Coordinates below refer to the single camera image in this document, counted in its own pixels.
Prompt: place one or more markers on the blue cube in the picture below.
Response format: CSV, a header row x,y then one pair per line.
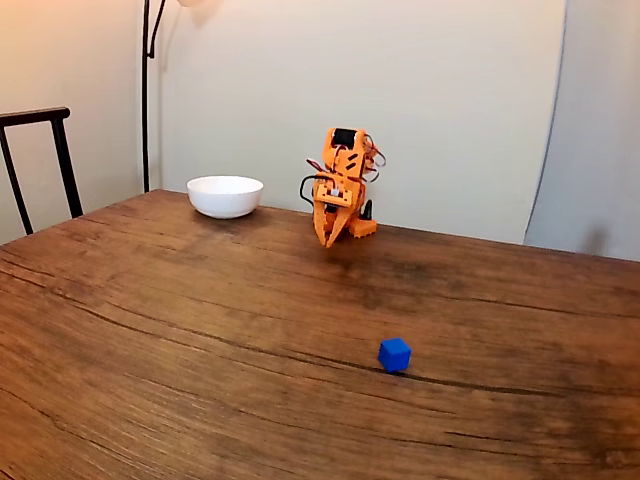
x,y
394,355

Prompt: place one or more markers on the white bowl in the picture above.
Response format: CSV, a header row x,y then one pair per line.
x,y
225,197

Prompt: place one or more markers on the white backdrop sheet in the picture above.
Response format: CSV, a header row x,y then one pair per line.
x,y
450,100

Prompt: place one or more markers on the black floor lamp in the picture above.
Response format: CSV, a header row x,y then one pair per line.
x,y
145,100

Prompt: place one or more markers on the black wooden chair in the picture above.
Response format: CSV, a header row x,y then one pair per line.
x,y
60,150

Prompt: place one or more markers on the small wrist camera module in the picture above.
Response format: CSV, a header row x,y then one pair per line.
x,y
335,192

